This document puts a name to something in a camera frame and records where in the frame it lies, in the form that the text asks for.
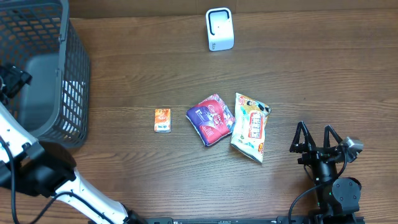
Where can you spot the red purple pad pack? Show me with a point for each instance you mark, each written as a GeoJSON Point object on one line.
{"type": "Point", "coordinates": [212, 119]}

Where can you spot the white barcode scanner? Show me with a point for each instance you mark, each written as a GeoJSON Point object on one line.
{"type": "Point", "coordinates": [219, 25]}

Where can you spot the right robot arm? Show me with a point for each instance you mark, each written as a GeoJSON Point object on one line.
{"type": "Point", "coordinates": [337, 197]}

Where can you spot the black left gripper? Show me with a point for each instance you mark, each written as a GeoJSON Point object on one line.
{"type": "Point", "coordinates": [12, 77]}

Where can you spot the orange small box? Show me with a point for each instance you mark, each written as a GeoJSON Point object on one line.
{"type": "Point", "coordinates": [162, 120]}

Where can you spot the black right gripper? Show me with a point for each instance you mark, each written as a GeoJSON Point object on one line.
{"type": "Point", "coordinates": [314, 154]}

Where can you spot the grey plastic shopping basket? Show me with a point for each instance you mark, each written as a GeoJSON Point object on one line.
{"type": "Point", "coordinates": [38, 37]}

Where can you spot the yellow snack bag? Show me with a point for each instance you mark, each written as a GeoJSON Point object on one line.
{"type": "Point", "coordinates": [249, 132]}

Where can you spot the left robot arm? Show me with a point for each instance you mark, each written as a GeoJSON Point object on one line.
{"type": "Point", "coordinates": [34, 167]}

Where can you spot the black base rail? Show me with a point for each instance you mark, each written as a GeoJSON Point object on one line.
{"type": "Point", "coordinates": [277, 220]}

